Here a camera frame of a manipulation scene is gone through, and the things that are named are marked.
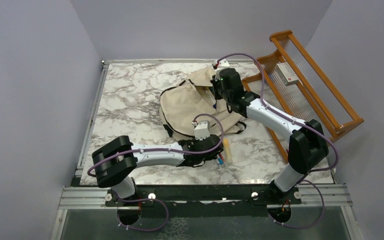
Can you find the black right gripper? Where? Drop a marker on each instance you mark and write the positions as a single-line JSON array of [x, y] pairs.
[[215, 83]]

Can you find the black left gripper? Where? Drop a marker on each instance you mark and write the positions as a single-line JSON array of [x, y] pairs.
[[214, 156]]

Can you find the clear grey pen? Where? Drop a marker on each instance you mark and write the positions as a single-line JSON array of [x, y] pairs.
[[211, 97]]

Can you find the cream canvas backpack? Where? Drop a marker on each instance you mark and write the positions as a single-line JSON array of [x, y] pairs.
[[180, 104]]

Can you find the yellow pencil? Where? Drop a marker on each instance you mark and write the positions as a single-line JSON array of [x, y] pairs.
[[227, 151]]

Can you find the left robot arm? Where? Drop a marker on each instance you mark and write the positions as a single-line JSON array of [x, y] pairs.
[[113, 162]]

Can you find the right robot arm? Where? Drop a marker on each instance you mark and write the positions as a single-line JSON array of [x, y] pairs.
[[307, 146]]

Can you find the small white red box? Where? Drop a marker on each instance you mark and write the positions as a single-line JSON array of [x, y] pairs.
[[286, 74]]

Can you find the wooden rack with clear slats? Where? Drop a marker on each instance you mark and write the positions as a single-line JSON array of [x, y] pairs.
[[314, 96]]

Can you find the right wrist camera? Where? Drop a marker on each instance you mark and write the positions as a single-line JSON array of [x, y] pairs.
[[220, 64]]

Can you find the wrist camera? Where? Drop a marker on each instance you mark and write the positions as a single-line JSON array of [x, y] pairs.
[[220, 64], [201, 129]]

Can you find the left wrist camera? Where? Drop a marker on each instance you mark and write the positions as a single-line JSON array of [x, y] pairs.
[[201, 129]]

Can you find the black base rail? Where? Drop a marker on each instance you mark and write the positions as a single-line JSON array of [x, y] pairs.
[[198, 201]]

